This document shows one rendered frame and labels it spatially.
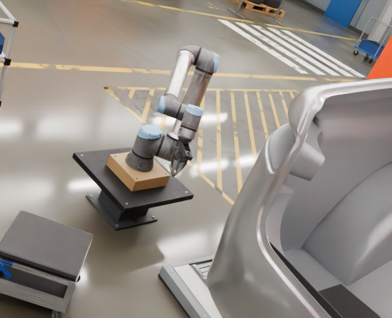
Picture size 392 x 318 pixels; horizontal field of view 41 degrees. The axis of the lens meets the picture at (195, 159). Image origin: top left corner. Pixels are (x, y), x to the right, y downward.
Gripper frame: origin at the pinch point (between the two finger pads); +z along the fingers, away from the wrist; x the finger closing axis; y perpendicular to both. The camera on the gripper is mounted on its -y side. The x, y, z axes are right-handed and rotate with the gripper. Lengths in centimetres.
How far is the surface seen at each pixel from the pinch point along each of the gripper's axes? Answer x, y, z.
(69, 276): 41, -13, 57
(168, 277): -31, 23, 63
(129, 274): -11, 32, 69
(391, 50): -93, -19, -102
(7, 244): 68, 3, 53
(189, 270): -45, 26, 58
